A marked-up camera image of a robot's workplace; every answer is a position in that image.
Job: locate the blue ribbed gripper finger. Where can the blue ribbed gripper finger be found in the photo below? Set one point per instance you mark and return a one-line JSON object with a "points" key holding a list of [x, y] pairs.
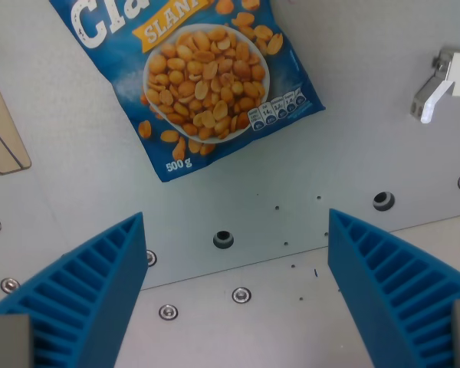
{"points": [[387, 283], [96, 291]]}

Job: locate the light wooden board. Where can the light wooden board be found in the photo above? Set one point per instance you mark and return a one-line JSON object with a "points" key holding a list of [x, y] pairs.
{"points": [[2, 134]]}

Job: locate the blue salted peanuts bag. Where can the blue salted peanuts bag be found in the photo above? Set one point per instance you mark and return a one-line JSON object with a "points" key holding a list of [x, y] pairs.
{"points": [[199, 84]]}

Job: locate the white and grey metal bracket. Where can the white and grey metal bracket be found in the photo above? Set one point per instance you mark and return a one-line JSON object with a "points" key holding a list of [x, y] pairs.
{"points": [[442, 84]]}

